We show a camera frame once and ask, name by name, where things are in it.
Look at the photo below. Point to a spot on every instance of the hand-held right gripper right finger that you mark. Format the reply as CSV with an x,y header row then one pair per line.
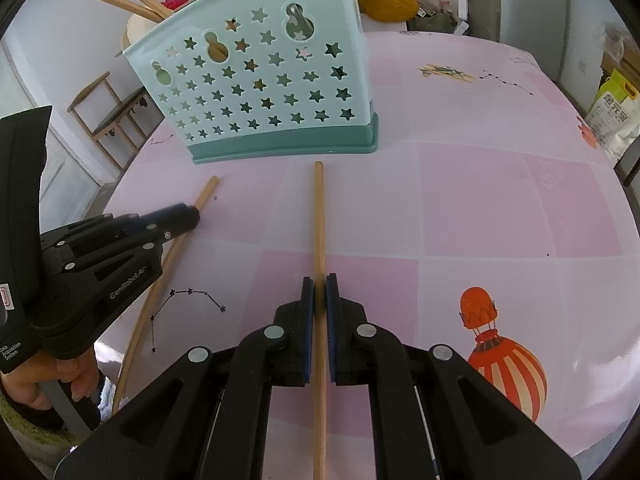
x,y
329,345

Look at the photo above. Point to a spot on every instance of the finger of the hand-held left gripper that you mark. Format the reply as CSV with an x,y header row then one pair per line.
x,y
182,225
160,214

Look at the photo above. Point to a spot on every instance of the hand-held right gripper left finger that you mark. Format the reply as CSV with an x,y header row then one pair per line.
x,y
310,345

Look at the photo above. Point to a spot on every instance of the tan wooden chopstick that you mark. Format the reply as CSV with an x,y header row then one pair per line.
x,y
318,220
206,192

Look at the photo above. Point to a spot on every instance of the person's left hand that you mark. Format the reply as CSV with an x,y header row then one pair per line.
x,y
75,370

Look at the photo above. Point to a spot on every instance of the white wooden door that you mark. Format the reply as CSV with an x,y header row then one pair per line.
x,y
65,180

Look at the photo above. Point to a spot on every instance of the wooden chair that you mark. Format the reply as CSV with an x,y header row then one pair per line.
x,y
117,115

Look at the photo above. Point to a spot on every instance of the pink printed tablecloth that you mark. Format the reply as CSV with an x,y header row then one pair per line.
x,y
475,185

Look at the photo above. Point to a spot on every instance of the olive green bag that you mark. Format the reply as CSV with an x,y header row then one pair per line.
x,y
432,21

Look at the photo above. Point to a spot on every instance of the dark wooden stool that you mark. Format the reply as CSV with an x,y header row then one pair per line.
x,y
630,160

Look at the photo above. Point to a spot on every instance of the white plastic board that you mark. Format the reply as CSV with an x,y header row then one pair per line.
x,y
463,5

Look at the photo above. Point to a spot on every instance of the white and yellow rice bag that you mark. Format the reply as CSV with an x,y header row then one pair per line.
x,y
612,115

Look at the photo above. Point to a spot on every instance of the silver refrigerator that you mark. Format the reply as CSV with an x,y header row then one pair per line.
x,y
525,5

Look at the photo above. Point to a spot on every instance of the large cardboard box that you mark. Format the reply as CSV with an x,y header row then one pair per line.
x,y
622,52

